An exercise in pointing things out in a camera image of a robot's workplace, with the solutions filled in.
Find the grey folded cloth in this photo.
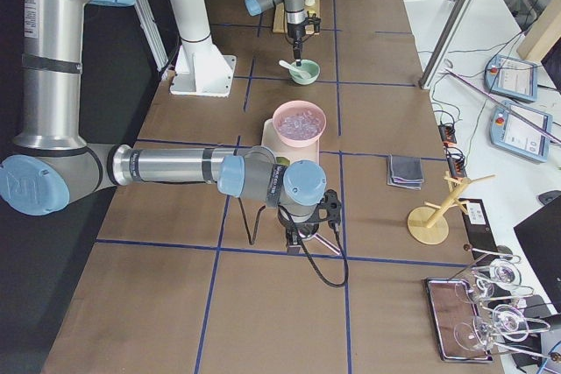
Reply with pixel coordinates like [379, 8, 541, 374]
[387, 155, 424, 190]

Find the bamboo cutting board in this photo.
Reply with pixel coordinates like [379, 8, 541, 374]
[272, 0, 321, 33]

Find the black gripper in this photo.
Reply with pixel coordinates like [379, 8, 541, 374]
[287, 14, 321, 67]
[278, 189, 342, 255]

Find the pink bowl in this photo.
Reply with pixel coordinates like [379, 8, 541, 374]
[273, 100, 327, 147]

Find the near teach pendant tablet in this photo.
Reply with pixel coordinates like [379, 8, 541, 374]
[490, 100, 553, 163]

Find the aluminium frame post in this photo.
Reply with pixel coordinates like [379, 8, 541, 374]
[418, 0, 474, 90]

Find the wooden mug tree stand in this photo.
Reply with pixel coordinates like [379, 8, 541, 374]
[407, 171, 495, 245]

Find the wine glass rack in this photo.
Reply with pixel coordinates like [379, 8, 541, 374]
[453, 244, 560, 363]

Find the white plastic spoon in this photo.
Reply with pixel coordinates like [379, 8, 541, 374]
[278, 60, 311, 78]

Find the black power strip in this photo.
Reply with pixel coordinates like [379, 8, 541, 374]
[438, 123, 466, 180]

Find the far teach pendant tablet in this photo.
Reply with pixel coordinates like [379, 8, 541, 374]
[485, 55, 538, 102]

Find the clear ice cubes pile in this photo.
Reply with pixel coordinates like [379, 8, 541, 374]
[278, 113, 322, 140]

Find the black framed tray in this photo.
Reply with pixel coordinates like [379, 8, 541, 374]
[424, 278, 494, 363]

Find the green bowl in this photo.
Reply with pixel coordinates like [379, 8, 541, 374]
[288, 59, 320, 85]

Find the cream plastic tray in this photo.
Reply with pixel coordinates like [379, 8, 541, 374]
[261, 118, 320, 164]

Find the green lime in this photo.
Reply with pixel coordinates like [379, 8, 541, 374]
[276, 157, 290, 166]

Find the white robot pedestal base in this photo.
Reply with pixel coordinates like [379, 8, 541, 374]
[170, 0, 237, 97]

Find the teach pendant tablet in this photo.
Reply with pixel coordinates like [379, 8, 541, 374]
[485, 55, 538, 102]
[490, 100, 553, 163]

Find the steel ice scoop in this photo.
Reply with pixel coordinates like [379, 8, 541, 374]
[300, 232, 341, 256]

